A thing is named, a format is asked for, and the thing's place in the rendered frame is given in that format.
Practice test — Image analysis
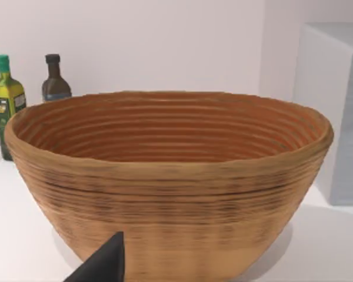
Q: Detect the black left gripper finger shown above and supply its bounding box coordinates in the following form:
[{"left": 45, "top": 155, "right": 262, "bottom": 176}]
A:
[{"left": 62, "top": 231, "right": 125, "bottom": 282}]

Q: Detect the brown woven basket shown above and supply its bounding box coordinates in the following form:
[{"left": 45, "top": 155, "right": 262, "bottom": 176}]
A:
[{"left": 4, "top": 89, "right": 334, "bottom": 282}]

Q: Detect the dark brown bottle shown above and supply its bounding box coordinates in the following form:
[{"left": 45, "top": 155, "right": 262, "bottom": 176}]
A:
[{"left": 41, "top": 53, "right": 72, "bottom": 103}]

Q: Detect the green oil bottle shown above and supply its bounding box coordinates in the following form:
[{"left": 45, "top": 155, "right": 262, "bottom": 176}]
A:
[{"left": 0, "top": 54, "right": 27, "bottom": 161}]

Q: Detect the pale microwave oven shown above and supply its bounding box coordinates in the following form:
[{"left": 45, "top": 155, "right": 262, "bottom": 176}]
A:
[{"left": 291, "top": 22, "right": 353, "bottom": 207}]

